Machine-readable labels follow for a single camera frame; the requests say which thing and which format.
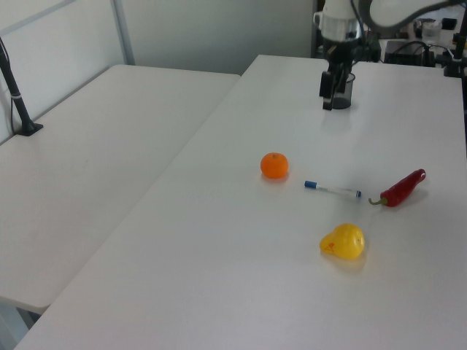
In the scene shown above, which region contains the black camera stand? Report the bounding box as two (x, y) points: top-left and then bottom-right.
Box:
(443, 14), (467, 78)

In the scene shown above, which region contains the grey partition frame post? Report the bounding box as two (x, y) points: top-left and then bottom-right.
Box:
(111, 0), (136, 67)

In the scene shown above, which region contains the black electronics box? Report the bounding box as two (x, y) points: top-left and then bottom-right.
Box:
(384, 39), (437, 68)

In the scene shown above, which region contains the clear glass jar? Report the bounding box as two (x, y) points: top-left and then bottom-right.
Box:
(421, 20), (441, 41)

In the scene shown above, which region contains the yellow pear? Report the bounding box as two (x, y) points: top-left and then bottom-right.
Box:
(319, 222), (366, 260)

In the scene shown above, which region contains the black mesh pen cup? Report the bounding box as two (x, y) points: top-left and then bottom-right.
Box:
(325, 71), (356, 110)

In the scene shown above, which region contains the white side table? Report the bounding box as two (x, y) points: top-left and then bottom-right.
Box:
(0, 64), (242, 315)

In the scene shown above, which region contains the white marker pen blue cap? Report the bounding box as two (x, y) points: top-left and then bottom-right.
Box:
(304, 179), (363, 200)

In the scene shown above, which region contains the black pole stand with base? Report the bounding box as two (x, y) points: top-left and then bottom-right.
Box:
(0, 35), (45, 137)

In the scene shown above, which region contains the red chili pepper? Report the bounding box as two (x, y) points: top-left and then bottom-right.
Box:
(367, 168), (427, 209)

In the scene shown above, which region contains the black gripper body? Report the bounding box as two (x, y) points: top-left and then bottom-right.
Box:
(323, 36), (362, 74)

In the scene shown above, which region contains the orange mandarin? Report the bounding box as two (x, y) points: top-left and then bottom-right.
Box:
(259, 152), (290, 180)

